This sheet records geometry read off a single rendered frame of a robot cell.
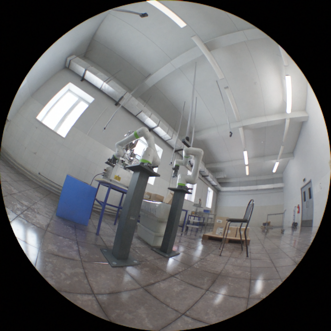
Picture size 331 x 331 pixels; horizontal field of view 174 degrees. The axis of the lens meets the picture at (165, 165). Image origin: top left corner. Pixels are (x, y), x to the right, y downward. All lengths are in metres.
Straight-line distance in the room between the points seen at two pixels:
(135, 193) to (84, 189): 0.91
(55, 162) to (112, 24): 4.52
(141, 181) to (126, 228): 0.44
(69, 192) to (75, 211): 0.27
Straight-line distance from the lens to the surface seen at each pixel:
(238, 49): 4.08
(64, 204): 1.70
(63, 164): 3.21
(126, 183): 1.71
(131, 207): 0.96
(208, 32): 3.92
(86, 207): 1.71
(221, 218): 3.00
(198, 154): 1.50
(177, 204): 1.47
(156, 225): 1.64
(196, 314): 0.81
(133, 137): 1.45
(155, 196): 3.21
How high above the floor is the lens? 0.61
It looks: 23 degrees up
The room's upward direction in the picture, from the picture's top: 14 degrees clockwise
